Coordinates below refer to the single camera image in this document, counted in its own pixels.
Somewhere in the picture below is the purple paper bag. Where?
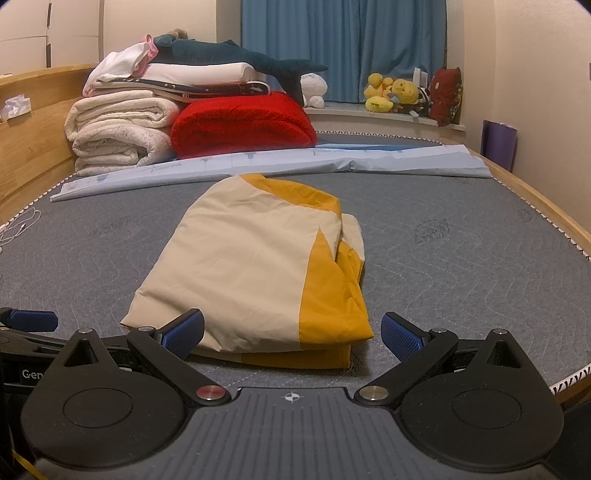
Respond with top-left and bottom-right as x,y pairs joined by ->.
480,120 -> 518,172

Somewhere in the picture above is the window sill ledge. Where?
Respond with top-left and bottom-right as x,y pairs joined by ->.
302,102 -> 467,136

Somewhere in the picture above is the blue curtain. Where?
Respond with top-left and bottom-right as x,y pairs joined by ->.
241,0 -> 448,104

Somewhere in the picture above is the cream wardrobe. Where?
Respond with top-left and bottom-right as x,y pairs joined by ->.
0,0 -> 105,75

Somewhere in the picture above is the white pillow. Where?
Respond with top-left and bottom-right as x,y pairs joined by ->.
139,62 -> 257,86

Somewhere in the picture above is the yellow round plush toy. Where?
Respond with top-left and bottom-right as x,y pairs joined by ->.
390,78 -> 420,110

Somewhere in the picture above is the navy-edged folded blanket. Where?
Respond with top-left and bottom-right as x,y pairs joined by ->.
83,78 -> 273,103

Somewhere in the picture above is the red fluffy blanket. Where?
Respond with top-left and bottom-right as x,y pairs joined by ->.
170,91 -> 318,160

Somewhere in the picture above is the cream folded quilt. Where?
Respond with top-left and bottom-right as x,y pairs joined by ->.
65,90 -> 185,141

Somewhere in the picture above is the yellow duck plush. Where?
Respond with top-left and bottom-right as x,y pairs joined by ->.
364,73 -> 394,113

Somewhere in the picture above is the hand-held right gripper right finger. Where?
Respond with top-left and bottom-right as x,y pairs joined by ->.
353,311 -> 536,408

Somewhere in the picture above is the tissue pack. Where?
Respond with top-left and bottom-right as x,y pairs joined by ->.
0,93 -> 32,121

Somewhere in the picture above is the white cable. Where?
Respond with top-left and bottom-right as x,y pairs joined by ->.
0,208 -> 41,247

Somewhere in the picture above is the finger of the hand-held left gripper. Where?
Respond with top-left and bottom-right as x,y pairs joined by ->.
0,329 -> 70,355
0,308 -> 59,333

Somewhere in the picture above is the white and pink clothing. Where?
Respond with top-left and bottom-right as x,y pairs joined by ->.
92,33 -> 160,79

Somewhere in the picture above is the dark blue shark plush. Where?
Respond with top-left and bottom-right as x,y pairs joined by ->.
152,34 -> 329,108

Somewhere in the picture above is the light blue sheet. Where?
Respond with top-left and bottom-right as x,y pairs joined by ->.
50,144 -> 491,203

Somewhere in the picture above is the white plush toy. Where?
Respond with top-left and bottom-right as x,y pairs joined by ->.
300,73 -> 329,109

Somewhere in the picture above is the dark red cushion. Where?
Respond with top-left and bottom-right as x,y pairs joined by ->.
428,67 -> 463,127

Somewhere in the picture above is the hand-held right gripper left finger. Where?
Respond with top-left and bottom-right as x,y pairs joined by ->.
60,308 -> 232,408

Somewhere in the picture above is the black and white striped plush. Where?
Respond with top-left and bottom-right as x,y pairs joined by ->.
416,85 -> 435,116

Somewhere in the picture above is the beige and yellow hooded jacket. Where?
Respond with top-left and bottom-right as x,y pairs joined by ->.
120,173 -> 375,370

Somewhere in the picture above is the white dotted folded quilt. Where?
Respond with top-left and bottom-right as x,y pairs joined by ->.
71,127 -> 176,177

